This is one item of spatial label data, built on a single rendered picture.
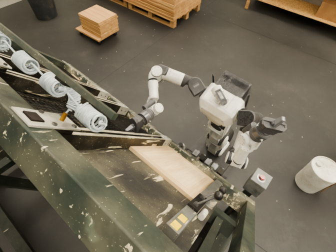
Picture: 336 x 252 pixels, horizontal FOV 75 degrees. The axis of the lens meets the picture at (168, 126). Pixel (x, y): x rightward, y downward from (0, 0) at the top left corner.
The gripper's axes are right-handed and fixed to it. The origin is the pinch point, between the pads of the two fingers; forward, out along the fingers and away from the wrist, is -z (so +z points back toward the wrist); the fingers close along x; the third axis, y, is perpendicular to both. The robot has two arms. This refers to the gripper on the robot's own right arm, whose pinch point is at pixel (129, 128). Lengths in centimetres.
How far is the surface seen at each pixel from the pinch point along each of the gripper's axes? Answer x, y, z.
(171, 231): 36, 60, -38
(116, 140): 21.0, 13.6, -20.6
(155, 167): 7.4, 32.3, -12.2
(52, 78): 57, 1, -34
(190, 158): -32, 33, 29
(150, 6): -76, -245, 284
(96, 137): 32.6, 13.6, -30.2
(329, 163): -75, 135, 155
